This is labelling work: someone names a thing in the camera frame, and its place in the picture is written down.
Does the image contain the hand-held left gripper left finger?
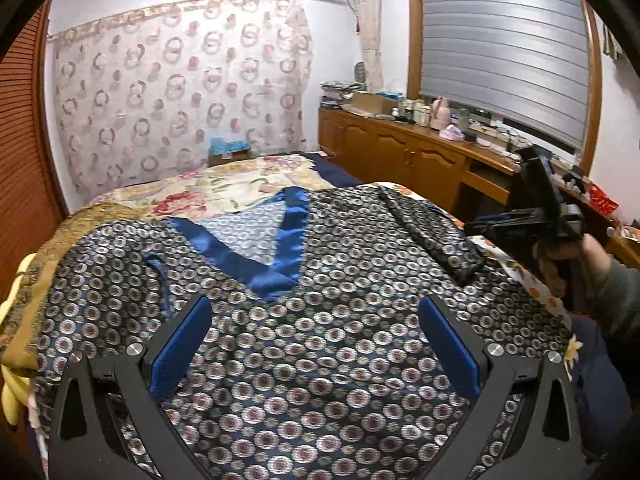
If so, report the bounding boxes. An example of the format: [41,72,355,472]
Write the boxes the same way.
[47,294,216,480]

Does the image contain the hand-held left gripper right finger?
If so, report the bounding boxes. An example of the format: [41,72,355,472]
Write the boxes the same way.
[417,294,586,480]

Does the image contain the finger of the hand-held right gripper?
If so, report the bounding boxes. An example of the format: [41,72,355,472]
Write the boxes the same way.
[464,210,536,243]

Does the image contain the patterned pajama pants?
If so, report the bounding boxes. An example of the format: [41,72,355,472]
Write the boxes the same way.
[385,187,486,282]

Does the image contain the blue patterned satin pajama top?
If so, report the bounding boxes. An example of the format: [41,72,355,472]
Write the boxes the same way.
[30,185,576,480]

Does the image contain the person's right forearm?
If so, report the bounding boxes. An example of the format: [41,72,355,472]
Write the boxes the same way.
[594,259,640,333]

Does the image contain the person's right hand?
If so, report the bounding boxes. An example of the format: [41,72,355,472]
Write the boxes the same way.
[532,236,616,312]

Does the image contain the orange fruit print blanket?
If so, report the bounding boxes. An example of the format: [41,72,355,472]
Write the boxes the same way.
[375,182,583,363]

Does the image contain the red packet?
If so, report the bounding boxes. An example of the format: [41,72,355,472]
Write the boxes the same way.
[585,182,619,217]

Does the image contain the pink kettle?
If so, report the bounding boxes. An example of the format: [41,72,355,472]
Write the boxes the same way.
[431,97,452,131]

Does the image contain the long wooden cabinet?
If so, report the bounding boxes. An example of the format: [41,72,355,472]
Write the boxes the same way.
[317,107,640,273]

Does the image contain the grey window blind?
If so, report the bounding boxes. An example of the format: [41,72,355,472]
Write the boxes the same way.
[419,0,588,152]

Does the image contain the group of small bottles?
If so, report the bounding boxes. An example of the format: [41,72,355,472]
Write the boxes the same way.
[399,99,433,127]

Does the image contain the gold brocade cloth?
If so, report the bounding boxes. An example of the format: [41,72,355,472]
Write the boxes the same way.
[0,202,156,376]

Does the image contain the person's dark blue clothing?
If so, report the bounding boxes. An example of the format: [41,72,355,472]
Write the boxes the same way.
[569,314,637,463]

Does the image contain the hanging fringed cloth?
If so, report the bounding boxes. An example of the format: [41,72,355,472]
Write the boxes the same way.
[601,24,627,62]

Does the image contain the yellow plush item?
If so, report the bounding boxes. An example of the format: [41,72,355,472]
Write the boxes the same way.
[0,255,37,428]

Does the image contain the navy bed sheet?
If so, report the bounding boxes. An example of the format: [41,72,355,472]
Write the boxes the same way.
[295,152,363,193]

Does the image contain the cardboard box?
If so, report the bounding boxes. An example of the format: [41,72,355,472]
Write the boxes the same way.
[347,91,401,118]

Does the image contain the floral quilt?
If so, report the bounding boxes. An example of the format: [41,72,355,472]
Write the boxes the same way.
[85,152,336,226]

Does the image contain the stack of folded cloths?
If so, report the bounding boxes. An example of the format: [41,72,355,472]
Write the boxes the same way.
[320,79,363,110]

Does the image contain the beige lace curtain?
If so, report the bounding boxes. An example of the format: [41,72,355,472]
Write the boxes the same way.
[345,0,412,92]

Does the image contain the box with blue cloth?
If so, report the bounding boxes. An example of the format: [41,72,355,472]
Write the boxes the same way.
[207,137,252,166]

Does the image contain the wooden window frame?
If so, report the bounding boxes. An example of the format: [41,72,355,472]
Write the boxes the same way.
[406,0,603,181]

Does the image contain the ring patterned curtain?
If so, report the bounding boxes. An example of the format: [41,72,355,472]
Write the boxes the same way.
[50,0,316,206]

